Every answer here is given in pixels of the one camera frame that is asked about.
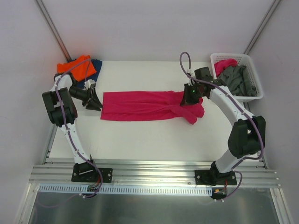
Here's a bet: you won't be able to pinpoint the magenta t shirt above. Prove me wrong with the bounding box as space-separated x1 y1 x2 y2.
100 91 205 125
214 58 238 77

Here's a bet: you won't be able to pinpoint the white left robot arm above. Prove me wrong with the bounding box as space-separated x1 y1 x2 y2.
42 72 103 181

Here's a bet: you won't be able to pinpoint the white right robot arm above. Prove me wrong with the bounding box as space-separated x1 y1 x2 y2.
182 67 266 184

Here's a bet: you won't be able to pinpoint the grey t shirts in basket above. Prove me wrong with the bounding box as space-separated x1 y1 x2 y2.
218 65 257 97

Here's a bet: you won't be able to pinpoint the folded orange t shirt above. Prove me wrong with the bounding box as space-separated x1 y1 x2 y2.
57 55 97 82

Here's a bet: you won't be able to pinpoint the magenta t shirt in basket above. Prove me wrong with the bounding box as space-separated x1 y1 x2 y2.
214 58 238 77

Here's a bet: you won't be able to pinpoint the folded blue t shirt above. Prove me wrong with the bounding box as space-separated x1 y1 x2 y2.
76 59 102 89

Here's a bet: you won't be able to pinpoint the white plastic laundry basket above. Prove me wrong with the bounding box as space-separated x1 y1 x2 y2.
210 53 263 103

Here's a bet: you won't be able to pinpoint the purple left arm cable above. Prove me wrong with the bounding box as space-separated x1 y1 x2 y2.
35 58 105 208

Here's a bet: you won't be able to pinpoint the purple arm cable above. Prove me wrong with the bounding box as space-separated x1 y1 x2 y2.
179 51 266 203
35 58 105 208

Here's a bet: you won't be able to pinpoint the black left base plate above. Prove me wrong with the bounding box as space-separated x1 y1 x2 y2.
71 166 113 183

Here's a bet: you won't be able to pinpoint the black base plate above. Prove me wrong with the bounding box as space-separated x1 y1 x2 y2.
71 166 113 183
194 169 237 186

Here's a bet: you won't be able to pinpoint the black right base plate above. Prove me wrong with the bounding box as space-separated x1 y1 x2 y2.
194 169 237 186

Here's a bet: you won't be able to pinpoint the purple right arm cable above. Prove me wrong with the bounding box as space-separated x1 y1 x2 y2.
179 51 266 203

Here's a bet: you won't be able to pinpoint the white slotted cable duct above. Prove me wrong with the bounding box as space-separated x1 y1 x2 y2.
39 183 212 196

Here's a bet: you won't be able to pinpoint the left corner metal post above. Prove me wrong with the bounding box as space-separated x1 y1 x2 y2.
34 0 72 62

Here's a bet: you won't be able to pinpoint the corner metal post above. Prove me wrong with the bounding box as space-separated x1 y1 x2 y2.
34 0 72 62
243 0 283 55

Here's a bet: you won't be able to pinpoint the aluminium mounting rail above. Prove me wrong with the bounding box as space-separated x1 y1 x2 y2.
29 158 283 188

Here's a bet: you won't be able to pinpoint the right corner metal post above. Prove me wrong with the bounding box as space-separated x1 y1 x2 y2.
243 0 283 55

